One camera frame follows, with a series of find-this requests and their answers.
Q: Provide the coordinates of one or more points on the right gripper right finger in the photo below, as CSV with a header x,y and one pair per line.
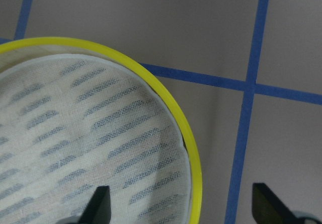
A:
x,y
268,208

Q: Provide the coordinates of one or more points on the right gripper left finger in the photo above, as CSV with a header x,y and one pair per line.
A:
x,y
98,206

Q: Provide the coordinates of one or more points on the yellow rimmed steamer basket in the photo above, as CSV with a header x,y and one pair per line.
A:
x,y
77,116

